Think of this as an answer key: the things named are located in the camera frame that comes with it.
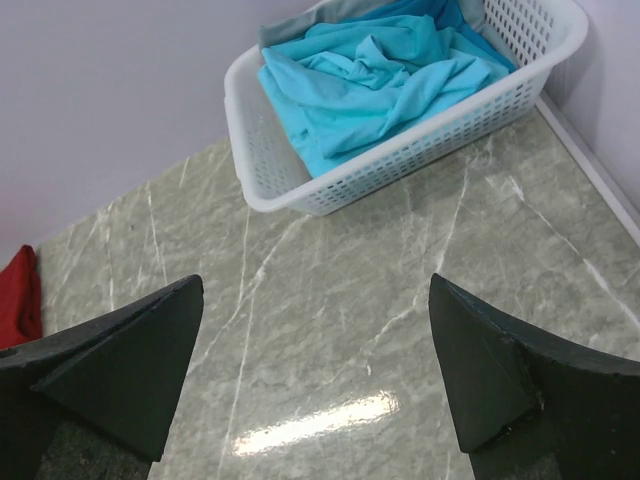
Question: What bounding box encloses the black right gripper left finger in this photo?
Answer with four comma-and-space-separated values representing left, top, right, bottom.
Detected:
1, 275, 204, 479

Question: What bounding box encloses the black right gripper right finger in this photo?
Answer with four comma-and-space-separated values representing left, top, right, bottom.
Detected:
429, 274, 639, 479

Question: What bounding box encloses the light blue t-shirt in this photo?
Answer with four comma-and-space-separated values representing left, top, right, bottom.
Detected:
258, 15, 512, 178

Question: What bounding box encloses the folded red t-shirt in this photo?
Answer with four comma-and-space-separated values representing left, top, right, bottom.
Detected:
0, 245, 43, 349

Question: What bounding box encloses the white plastic laundry basket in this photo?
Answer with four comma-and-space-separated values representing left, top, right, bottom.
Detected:
224, 1, 589, 216

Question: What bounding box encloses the blue t-shirt in basket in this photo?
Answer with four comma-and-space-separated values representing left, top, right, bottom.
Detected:
347, 0, 518, 73

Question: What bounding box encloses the grey t-shirt in basket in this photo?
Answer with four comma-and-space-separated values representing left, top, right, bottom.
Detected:
257, 0, 481, 50

